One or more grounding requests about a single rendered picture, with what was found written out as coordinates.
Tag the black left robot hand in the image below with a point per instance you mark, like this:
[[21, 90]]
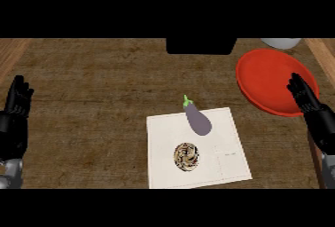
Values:
[[14, 118]]

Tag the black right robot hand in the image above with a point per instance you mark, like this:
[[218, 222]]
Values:
[[315, 112]]

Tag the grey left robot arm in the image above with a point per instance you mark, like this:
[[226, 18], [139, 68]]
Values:
[[11, 174]]

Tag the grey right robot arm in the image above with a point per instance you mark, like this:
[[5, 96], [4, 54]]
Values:
[[330, 171]]

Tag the red bowl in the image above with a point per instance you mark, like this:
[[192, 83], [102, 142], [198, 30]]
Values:
[[272, 79]]

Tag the white placemat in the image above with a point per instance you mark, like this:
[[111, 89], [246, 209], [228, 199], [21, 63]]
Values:
[[197, 153]]

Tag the brown swirled cupcake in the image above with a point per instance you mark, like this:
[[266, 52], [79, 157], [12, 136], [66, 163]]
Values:
[[187, 157]]

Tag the pale grey round container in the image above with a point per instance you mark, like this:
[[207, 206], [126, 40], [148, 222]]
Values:
[[281, 43]]

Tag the purple eggplant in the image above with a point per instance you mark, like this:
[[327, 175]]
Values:
[[198, 119]]

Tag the black box appliance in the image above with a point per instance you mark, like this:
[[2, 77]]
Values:
[[201, 45]]

